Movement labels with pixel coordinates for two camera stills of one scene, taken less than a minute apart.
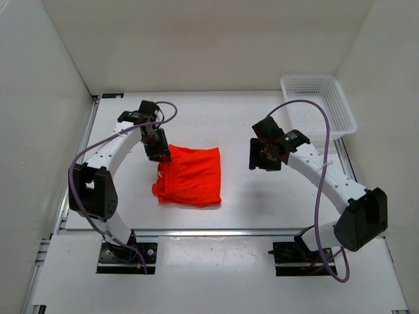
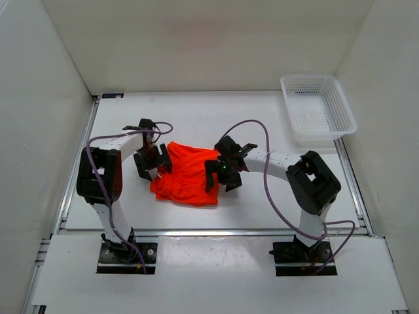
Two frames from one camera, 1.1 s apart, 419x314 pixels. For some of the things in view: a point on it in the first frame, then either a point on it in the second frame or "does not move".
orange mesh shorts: [192, 177] does not move
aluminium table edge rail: [218, 232] does not move
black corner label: [112, 95] does not move
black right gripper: [255, 160] to [213, 166]
